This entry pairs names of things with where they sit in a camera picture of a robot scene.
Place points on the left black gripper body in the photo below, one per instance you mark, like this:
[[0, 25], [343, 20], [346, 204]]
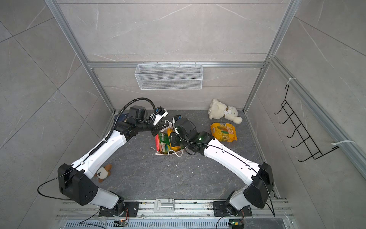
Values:
[[146, 125]]

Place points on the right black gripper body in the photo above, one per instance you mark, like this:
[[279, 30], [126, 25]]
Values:
[[177, 140]]

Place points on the red white paper gift bag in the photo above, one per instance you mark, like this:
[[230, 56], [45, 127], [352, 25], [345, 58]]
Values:
[[177, 150]]

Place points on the yellow snack bag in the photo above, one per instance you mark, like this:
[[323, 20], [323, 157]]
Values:
[[224, 132]]

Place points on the small yellow snack packet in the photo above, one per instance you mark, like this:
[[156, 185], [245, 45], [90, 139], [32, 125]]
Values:
[[170, 131]]

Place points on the green snack bag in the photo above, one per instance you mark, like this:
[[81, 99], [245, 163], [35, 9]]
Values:
[[163, 143]]

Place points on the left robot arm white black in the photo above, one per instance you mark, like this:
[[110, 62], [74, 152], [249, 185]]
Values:
[[75, 180]]

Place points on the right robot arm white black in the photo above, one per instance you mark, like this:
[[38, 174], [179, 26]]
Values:
[[258, 178]]

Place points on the blue book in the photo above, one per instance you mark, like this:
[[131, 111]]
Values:
[[121, 118]]

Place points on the white plush teddy bear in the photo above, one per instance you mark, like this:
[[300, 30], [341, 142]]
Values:
[[219, 110]]

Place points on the brown white plush dog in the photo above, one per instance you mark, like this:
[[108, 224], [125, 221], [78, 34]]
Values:
[[103, 173]]

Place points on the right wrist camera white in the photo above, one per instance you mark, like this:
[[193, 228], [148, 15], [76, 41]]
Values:
[[176, 118]]

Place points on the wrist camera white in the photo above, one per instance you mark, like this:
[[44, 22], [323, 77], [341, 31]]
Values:
[[157, 115], [176, 118]]

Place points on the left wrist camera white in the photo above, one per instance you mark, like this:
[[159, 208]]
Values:
[[157, 115]]

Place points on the white wire mesh basket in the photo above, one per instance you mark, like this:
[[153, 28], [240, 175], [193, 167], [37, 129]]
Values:
[[169, 76]]

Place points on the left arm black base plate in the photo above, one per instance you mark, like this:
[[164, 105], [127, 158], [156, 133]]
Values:
[[130, 207]]

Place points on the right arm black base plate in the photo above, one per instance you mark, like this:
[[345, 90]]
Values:
[[223, 208]]

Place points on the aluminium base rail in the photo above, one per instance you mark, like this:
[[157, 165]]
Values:
[[176, 214]]

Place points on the black wire hook rack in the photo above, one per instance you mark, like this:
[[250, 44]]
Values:
[[300, 130]]

